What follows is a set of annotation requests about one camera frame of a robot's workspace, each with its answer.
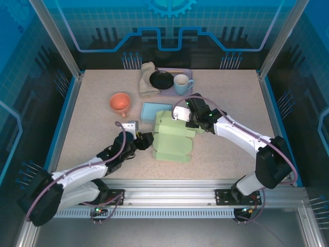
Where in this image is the long aluminium frame rail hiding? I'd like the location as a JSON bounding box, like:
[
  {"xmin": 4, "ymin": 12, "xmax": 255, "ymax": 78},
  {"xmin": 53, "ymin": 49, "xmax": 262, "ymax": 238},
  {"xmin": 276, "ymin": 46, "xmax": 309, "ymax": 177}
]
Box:
[{"xmin": 58, "ymin": 178, "xmax": 309, "ymax": 209}]

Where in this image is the white slotted cable duct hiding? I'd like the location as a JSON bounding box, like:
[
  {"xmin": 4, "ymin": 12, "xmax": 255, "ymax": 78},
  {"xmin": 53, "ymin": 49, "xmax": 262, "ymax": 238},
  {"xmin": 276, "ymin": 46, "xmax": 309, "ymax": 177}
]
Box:
[{"xmin": 55, "ymin": 208, "xmax": 236, "ymax": 219}]

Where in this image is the light green paper box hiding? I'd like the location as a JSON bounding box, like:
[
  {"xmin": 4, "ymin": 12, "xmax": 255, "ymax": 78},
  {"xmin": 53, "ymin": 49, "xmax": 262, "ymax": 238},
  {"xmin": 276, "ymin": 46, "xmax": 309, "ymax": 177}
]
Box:
[{"xmin": 152, "ymin": 110, "xmax": 206, "ymax": 165}]

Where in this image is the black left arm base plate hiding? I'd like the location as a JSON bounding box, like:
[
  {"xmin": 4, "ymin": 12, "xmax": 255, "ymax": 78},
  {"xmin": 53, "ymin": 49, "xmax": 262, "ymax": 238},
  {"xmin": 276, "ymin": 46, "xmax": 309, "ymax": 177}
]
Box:
[{"xmin": 101, "ymin": 189, "xmax": 126, "ymax": 206}]

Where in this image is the light blue paper box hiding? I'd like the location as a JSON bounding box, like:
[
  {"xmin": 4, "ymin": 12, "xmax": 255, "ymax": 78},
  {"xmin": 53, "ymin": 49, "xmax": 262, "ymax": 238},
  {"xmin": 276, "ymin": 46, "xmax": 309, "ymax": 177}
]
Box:
[{"xmin": 140, "ymin": 102, "xmax": 172, "ymax": 125}]

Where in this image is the light blue mug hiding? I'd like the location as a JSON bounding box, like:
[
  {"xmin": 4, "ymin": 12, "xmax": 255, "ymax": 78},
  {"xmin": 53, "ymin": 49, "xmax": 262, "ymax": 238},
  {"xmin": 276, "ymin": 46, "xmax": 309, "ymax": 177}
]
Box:
[{"xmin": 173, "ymin": 74, "xmax": 195, "ymax": 95}]

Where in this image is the lavender tray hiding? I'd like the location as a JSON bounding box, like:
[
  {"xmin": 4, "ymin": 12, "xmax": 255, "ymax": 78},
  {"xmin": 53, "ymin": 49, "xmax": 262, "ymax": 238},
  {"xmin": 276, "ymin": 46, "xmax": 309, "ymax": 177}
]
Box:
[{"xmin": 154, "ymin": 67, "xmax": 194, "ymax": 97}]

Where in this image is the aluminium frame post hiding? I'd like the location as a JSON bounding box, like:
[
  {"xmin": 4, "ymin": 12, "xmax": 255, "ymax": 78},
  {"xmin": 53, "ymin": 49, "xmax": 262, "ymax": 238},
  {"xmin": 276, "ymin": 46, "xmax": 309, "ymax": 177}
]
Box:
[
  {"xmin": 259, "ymin": 0, "xmax": 305, "ymax": 79},
  {"xmin": 28, "ymin": 0, "xmax": 84, "ymax": 79}
]

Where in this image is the small LED circuit board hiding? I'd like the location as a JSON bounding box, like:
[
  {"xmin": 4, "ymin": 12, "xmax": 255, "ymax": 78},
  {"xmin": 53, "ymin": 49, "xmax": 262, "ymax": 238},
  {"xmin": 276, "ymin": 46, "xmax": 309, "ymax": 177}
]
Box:
[
  {"xmin": 91, "ymin": 205, "xmax": 107, "ymax": 216},
  {"xmin": 240, "ymin": 205, "xmax": 259, "ymax": 216}
]

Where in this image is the aluminium side rail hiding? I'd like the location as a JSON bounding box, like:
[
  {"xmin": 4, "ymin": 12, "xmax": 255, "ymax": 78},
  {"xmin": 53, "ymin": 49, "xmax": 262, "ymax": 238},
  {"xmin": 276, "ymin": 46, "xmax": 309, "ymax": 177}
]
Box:
[
  {"xmin": 258, "ymin": 70, "xmax": 297, "ymax": 187},
  {"xmin": 45, "ymin": 72, "xmax": 84, "ymax": 178}
]

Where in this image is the beige cloth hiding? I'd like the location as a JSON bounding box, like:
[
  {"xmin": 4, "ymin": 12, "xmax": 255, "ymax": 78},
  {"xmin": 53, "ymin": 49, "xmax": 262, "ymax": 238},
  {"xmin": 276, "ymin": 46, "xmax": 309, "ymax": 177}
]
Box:
[{"xmin": 138, "ymin": 61, "xmax": 162, "ymax": 99}]

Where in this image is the orange cup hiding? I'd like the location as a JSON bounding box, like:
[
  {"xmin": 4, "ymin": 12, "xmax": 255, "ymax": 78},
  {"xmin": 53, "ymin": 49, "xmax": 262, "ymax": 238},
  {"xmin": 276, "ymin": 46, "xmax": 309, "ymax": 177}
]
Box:
[{"xmin": 109, "ymin": 92, "xmax": 132, "ymax": 119}]

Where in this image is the black round pan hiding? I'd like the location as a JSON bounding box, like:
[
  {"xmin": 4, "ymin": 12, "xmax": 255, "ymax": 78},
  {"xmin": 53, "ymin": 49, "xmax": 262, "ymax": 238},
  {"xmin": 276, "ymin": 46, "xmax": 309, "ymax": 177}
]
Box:
[{"xmin": 149, "ymin": 71, "xmax": 174, "ymax": 90}]

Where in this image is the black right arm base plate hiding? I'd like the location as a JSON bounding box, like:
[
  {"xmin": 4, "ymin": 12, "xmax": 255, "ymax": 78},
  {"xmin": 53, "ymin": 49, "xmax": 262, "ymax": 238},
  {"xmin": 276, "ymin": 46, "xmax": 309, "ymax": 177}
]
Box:
[{"xmin": 215, "ymin": 189, "xmax": 263, "ymax": 206}]

